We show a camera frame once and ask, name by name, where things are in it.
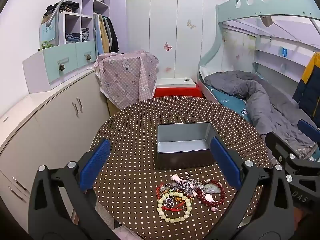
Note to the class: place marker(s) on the yellow butterfly sticker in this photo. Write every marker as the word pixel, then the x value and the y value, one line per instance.
pixel 191 23

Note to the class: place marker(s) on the white low cabinet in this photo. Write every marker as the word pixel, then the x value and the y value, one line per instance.
pixel 50 130

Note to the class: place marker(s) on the white flat board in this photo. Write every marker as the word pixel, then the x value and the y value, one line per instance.
pixel 172 82

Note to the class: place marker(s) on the black hanging coat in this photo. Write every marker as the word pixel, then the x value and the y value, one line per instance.
pixel 113 37

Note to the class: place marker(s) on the pale green jade pendant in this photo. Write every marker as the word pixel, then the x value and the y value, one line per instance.
pixel 211 189

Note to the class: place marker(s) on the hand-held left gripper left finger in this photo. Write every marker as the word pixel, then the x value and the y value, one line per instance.
pixel 96 165

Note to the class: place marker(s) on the teal drawer unit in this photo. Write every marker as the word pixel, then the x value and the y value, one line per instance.
pixel 52 55

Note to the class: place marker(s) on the white wardrobe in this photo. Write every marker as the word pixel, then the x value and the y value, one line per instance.
pixel 162 25

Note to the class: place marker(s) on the teal bunk bed frame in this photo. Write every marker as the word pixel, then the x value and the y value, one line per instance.
pixel 225 10

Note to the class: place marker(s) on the small blue box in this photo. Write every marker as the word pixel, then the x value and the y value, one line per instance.
pixel 283 51

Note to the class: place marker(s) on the red butterfly sticker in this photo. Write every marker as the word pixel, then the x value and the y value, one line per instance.
pixel 168 47

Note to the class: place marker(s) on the folded blue jeans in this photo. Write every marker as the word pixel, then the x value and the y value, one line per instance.
pixel 72 37

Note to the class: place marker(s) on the curved metal rail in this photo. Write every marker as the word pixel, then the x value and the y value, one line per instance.
pixel 60 2

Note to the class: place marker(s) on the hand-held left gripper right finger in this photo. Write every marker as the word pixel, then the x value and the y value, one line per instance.
pixel 225 160

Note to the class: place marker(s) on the folded grey clothes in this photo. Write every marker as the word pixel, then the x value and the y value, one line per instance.
pixel 85 33

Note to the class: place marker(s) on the light pink clothing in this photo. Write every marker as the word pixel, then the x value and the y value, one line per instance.
pixel 123 233

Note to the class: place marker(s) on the pale pink butterfly sticker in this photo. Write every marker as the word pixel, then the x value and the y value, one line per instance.
pixel 167 69

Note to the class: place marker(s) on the pink checked bear cloth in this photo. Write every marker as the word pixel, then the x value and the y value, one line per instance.
pixel 125 80

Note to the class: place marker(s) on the pile of dark clothes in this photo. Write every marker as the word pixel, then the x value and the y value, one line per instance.
pixel 63 6

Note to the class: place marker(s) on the small pink flower charm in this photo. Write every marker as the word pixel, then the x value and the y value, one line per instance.
pixel 192 188

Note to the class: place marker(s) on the brown polka dot tablecloth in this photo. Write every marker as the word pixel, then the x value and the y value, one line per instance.
pixel 125 175

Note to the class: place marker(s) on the grey duvet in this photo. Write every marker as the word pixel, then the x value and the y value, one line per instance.
pixel 262 100

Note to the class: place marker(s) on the teal bedsheet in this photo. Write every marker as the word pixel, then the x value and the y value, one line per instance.
pixel 230 102

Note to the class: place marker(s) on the rectangular metal tin box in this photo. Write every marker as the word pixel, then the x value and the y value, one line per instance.
pixel 185 158

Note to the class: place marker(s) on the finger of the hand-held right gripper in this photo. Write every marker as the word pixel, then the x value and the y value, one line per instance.
pixel 275 145
pixel 308 128

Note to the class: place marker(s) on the small green plant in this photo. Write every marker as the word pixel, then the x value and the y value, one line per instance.
pixel 46 45

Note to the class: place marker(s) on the red box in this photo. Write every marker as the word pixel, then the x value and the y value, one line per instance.
pixel 175 93

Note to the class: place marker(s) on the light blue hanging shirt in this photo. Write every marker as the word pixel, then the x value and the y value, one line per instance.
pixel 98 40

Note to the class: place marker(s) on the white cubby shelf unit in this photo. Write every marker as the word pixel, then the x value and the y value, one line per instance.
pixel 86 2

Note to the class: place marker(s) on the yellow and navy jacket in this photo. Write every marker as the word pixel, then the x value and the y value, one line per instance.
pixel 310 87

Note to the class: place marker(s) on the pink cloud charm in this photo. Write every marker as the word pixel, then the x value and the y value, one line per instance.
pixel 209 198

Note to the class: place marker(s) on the yellow hanging coat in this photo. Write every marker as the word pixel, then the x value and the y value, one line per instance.
pixel 105 37

